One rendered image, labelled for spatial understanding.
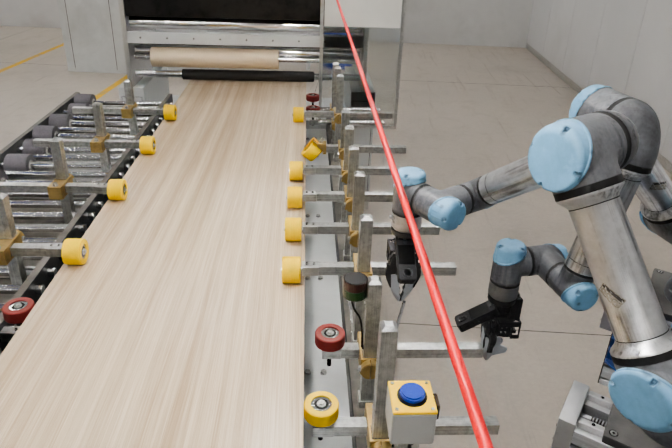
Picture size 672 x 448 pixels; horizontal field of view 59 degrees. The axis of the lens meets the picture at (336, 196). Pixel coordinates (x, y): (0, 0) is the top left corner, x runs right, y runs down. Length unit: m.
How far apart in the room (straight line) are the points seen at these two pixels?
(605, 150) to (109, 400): 1.15
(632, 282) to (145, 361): 1.10
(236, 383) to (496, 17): 9.23
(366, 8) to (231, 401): 2.80
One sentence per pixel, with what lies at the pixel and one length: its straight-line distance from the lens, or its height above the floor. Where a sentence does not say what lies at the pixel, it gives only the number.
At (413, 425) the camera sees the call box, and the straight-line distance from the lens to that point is 0.99.
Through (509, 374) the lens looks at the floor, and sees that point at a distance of 2.98.
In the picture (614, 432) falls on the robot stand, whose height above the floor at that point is 1.04.
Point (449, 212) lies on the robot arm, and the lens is 1.33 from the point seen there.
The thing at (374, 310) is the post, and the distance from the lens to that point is 1.50.
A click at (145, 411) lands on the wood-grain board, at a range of 1.45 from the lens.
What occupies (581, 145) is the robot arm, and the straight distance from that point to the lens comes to 1.03.
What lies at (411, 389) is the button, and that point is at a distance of 0.99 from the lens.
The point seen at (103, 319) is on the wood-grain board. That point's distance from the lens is 1.74.
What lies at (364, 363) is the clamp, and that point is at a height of 0.87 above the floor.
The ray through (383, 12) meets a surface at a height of 1.37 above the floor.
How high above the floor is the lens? 1.91
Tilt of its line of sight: 26 degrees down
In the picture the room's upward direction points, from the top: 2 degrees clockwise
